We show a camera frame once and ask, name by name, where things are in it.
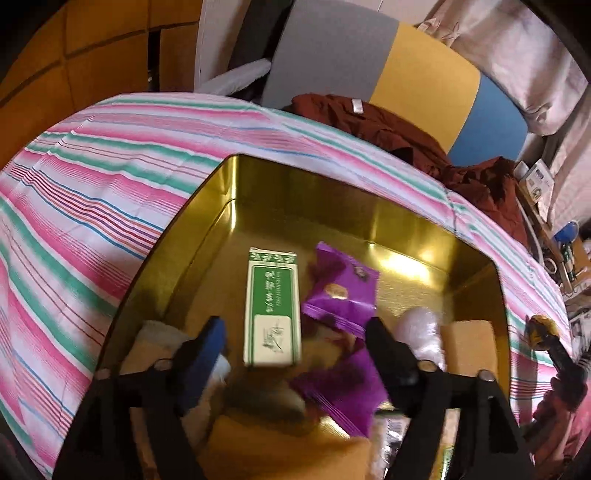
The pink green striped bedsheet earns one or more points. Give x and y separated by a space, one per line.
92 184

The wooden wardrobe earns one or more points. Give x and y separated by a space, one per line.
92 55

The small tan packet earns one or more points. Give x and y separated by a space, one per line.
154 339
471 346

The purple snack packet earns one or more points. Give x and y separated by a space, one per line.
341 295
341 392

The maroon garment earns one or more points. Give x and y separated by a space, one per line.
392 124

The wooden ledge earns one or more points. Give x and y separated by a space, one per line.
551 244

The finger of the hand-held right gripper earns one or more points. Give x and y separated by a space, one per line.
570 378

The gold tin box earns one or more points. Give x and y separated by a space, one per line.
406 244

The grey yellow blue chair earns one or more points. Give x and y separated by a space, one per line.
415 69

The pale curtain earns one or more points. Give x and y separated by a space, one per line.
572 152

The white padded armrest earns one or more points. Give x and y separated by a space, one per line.
235 76

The small blue item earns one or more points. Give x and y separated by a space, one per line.
567 230

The green white slim box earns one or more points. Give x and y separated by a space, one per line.
272 314

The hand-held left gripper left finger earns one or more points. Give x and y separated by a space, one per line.
203 369

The small white box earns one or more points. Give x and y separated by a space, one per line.
538 182

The white plastic packet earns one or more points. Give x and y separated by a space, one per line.
420 330
220 367

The black post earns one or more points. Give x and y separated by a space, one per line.
258 27

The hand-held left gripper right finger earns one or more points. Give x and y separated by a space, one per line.
392 364

